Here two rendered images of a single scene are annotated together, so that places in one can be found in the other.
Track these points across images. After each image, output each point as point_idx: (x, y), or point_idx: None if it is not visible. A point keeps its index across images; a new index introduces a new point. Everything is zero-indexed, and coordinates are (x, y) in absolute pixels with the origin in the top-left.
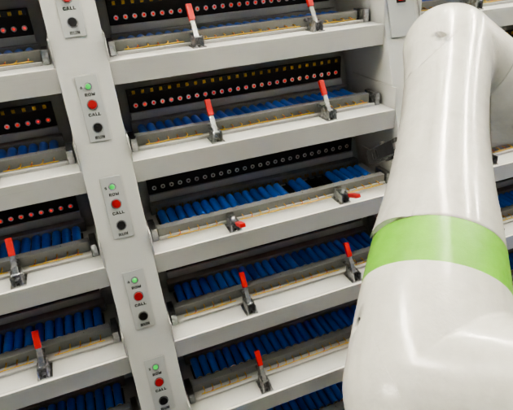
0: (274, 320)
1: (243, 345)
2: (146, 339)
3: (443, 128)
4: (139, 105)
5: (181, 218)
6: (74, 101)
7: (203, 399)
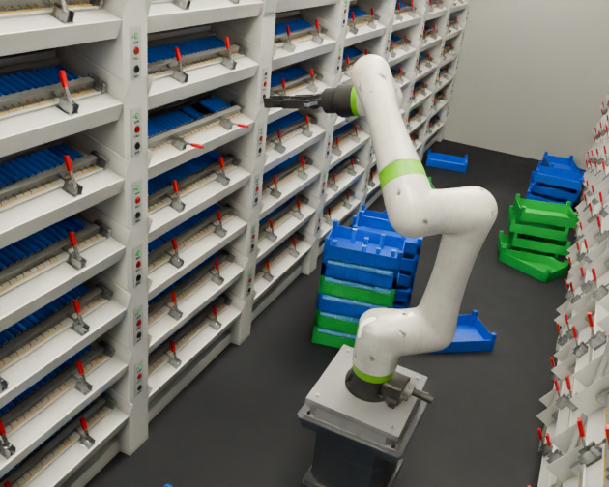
0: (189, 214)
1: None
2: (136, 233)
3: (398, 124)
4: None
5: None
6: (127, 46)
7: None
